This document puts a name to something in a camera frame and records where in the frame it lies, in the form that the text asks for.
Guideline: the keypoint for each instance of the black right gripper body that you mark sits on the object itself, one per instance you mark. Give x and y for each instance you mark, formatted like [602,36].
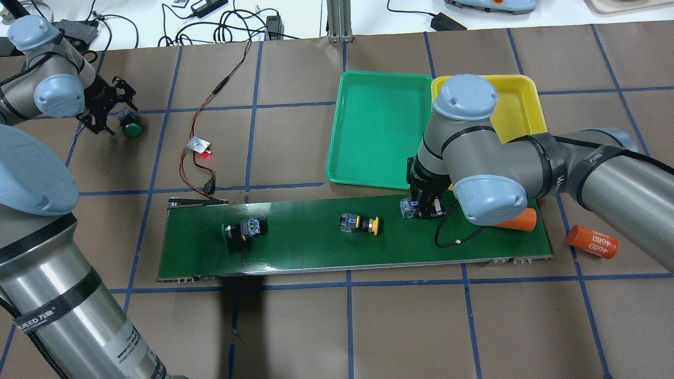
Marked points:
[424,183]

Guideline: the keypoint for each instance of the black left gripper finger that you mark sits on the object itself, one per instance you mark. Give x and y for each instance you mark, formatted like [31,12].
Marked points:
[127,98]
[96,124]

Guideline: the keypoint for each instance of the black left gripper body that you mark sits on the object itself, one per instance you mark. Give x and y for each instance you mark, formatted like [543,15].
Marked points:
[98,92]

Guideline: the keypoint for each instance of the green mushroom push button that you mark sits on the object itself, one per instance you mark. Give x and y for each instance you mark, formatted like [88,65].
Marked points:
[129,123]

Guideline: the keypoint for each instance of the yellow mushroom push button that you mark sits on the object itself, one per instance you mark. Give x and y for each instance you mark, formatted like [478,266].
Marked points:
[409,208]

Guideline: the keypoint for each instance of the orange 4680 cylinder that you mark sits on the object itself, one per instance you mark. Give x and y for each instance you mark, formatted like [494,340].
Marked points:
[593,242]

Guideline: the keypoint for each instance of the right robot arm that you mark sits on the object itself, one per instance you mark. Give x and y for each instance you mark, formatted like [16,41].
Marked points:
[600,168]

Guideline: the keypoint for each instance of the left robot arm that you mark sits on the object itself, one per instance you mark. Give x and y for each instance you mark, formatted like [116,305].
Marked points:
[55,296]

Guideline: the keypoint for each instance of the green plastic tray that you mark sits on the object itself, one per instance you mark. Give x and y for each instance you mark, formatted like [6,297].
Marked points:
[379,122]

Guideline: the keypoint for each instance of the yellow plastic tray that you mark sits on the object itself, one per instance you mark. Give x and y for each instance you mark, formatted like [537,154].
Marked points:
[518,110]

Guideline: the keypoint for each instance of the green conveyor belt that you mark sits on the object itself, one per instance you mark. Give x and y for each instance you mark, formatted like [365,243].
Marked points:
[304,237]

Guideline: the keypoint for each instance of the black power adapter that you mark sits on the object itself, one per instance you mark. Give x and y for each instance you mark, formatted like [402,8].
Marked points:
[442,22]

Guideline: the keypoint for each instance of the beige tray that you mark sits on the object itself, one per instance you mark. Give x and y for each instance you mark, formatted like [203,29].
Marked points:
[618,7]

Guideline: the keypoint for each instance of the aluminium frame post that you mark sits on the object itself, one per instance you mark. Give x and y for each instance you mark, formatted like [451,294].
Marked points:
[339,23]

